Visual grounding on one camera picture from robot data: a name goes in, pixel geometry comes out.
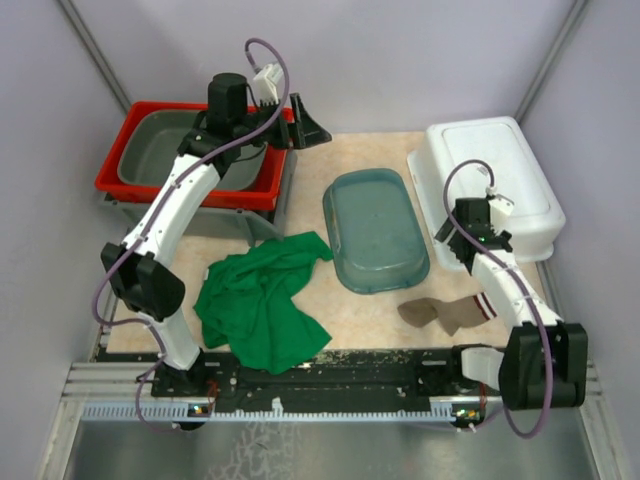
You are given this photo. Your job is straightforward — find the teal translucent plastic tub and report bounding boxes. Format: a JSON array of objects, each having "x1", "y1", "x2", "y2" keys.
[{"x1": 323, "y1": 168, "x2": 430, "y2": 295}]

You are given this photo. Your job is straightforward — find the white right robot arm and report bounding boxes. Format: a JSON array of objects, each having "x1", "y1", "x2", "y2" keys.
[{"x1": 436, "y1": 196, "x2": 588, "y2": 411}]

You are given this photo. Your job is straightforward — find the grey plastic tub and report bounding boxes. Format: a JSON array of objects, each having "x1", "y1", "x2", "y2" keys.
[{"x1": 117, "y1": 109, "x2": 266, "y2": 191}]

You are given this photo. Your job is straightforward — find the large white plastic container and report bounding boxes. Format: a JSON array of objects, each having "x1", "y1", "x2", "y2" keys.
[{"x1": 407, "y1": 116, "x2": 566, "y2": 272}]

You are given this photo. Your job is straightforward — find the green cloth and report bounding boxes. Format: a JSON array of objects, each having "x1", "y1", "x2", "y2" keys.
[{"x1": 194, "y1": 231, "x2": 333, "y2": 375}]

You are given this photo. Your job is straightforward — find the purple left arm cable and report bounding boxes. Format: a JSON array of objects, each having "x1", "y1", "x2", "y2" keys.
[{"x1": 89, "y1": 37, "x2": 291, "y2": 434}]

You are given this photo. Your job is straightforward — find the aluminium front rail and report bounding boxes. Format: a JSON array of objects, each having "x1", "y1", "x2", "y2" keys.
[{"x1": 59, "y1": 359, "x2": 601, "y2": 426}]

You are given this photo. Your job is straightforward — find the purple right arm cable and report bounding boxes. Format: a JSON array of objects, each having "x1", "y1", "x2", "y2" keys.
[{"x1": 442, "y1": 159, "x2": 556, "y2": 440}]

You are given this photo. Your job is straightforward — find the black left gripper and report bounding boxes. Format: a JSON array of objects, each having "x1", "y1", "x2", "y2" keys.
[{"x1": 233, "y1": 93, "x2": 332, "y2": 151}]

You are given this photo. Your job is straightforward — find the grey plastic bin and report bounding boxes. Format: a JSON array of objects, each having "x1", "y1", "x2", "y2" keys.
[{"x1": 102, "y1": 144, "x2": 299, "y2": 247}]

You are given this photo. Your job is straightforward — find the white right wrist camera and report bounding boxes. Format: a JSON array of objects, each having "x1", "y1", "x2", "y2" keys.
[{"x1": 488, "y1": 194, "x2": 515, "y2": 234}]

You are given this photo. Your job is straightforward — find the grey aluminium frame post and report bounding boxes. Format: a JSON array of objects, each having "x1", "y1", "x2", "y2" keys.
[{"x1": 514, "y1": 0, "x2": 592, "y2": 124}]

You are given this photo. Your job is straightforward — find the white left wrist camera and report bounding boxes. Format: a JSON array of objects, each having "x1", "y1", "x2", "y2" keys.
[{"x1": 253, "y1": 63, "x2": 284, "y2": 105}]

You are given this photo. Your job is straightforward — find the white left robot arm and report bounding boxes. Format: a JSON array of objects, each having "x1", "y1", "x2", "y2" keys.
[{"x1": 100, "y1": 63, "x2": 332, "y2": 397}]

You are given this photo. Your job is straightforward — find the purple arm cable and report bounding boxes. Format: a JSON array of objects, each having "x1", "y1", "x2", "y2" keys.
[
  {"x1": 442, "y1": 159, "x2": 556, "y2": 440},
  {"x1": 89, "y1": 37, "x2": 291, "y2": 434}
]

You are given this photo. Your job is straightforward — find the brown striped sock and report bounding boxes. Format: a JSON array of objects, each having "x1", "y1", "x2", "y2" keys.
[{"x1": 397, "y1": 293, "x2": 498, "y2": 337}]

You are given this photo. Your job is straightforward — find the left aluminium frame post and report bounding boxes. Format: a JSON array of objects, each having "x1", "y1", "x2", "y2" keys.
[{"x1": 54, "y1": 0, "x2": 132, "y2": 114}]

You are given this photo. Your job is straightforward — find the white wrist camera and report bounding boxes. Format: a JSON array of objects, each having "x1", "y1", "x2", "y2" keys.
[
  {"x1": 488, "y1": 194, "x2": 515, "y2": 234},
  {"x1": 253, "y1": 63, "x2": 284, "y2": 105}
]

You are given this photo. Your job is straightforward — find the red plastic crate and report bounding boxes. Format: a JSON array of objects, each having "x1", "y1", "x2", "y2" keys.
[{"x1": 94, "y1": 101, "x2": 295, "y2": 211}]

